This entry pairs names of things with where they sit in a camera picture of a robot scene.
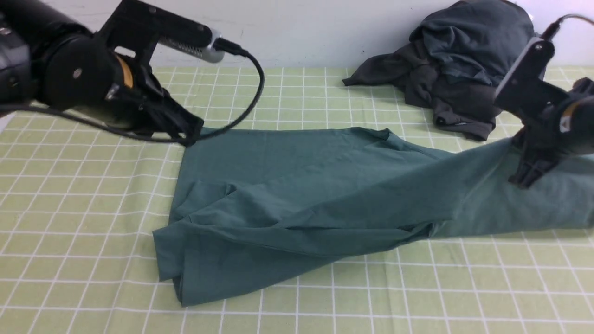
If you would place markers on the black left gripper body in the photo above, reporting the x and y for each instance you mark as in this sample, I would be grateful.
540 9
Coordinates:
138 107

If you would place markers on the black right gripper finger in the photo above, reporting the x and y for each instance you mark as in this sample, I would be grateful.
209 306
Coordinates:
532 167

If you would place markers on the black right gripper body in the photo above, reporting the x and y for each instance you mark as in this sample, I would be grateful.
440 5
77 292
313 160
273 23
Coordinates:
561 130

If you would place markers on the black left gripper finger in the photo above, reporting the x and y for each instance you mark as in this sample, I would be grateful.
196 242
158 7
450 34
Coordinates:
190 130

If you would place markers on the green long sleeve shirt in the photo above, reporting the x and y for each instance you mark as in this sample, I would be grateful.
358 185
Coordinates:
253 208

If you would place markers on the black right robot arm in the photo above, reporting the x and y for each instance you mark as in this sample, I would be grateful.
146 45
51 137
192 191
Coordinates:
557 125

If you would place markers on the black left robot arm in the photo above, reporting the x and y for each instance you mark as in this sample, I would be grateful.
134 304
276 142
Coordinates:
54 65

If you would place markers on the dark grey clothes pile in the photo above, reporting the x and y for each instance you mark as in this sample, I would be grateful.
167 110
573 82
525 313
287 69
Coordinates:
453 63

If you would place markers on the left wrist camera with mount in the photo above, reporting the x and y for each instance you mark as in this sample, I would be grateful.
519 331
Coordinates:
139 27

